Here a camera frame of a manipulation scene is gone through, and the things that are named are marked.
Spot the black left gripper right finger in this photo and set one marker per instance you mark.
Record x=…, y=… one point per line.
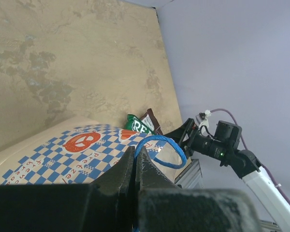
x=164, y=207

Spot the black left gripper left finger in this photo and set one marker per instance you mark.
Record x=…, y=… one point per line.
x=104, y=205

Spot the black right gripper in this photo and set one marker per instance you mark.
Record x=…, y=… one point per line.
x=192, y=138

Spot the brown chips bag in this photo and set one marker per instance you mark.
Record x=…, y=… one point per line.
x=151, y=122

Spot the green chips bag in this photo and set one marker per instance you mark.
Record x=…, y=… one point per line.
x=135, y=124

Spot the blue checkered paper bag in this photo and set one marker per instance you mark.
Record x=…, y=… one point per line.
x=77, y=150

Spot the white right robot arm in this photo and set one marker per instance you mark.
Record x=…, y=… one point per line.
x=248, y=168

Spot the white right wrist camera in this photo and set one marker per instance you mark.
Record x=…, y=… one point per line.
x=202, y=118

